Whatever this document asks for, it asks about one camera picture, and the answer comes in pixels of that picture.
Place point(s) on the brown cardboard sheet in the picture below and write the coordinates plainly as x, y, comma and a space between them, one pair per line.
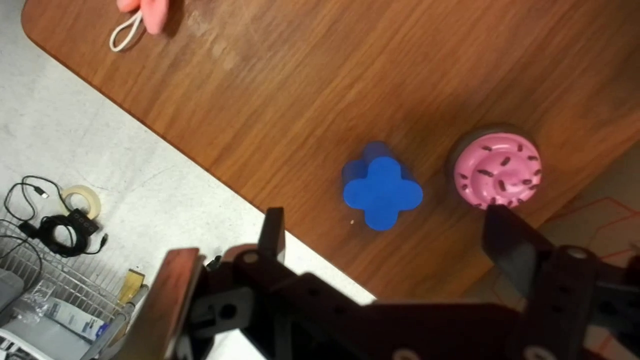
601, 220

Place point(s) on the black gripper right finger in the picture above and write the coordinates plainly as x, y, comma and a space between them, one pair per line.
517, 252

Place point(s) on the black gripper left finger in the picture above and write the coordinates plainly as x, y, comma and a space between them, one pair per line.
273, 233

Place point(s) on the white labelled bottle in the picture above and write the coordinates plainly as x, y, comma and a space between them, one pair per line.
77, 320

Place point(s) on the pink sprinkled cupcake toy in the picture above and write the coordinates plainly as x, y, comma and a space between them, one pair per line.
499, 172

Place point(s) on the small yellow item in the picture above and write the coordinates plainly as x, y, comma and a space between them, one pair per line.
133, 284

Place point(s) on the clear tape roll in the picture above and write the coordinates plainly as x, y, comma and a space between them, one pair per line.
96, 201

